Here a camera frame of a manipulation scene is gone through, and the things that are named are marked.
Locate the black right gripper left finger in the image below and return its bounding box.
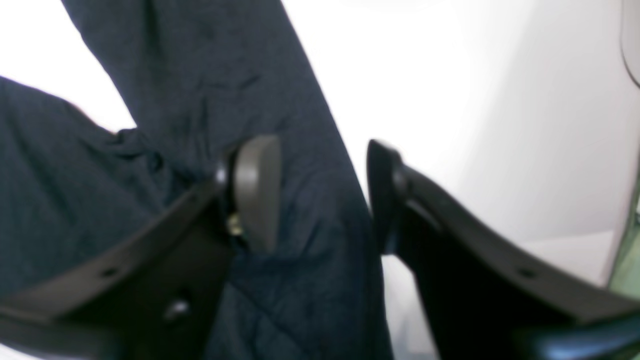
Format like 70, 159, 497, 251
1, 135, 282, 360

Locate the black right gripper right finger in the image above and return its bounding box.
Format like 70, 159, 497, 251
366, 139, 640, 360

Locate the dark grey long-sleeve T-shirt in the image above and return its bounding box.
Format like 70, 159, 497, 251
0, 0, 393, 360

